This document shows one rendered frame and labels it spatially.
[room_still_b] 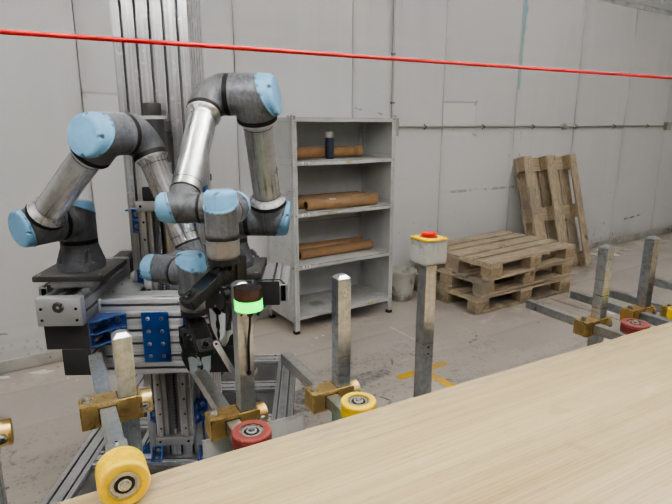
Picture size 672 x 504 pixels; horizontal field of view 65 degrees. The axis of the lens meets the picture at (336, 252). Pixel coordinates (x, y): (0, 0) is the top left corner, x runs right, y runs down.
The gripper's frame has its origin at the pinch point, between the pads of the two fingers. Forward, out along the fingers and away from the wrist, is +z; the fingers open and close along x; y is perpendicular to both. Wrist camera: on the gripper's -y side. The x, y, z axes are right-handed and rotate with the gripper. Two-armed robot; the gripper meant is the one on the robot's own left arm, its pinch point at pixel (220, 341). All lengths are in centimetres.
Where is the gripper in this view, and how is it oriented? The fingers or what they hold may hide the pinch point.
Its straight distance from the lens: 129.2
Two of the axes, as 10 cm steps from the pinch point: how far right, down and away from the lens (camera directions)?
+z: 0.0, 9.7, 2.4
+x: -7.5, -1.6, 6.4
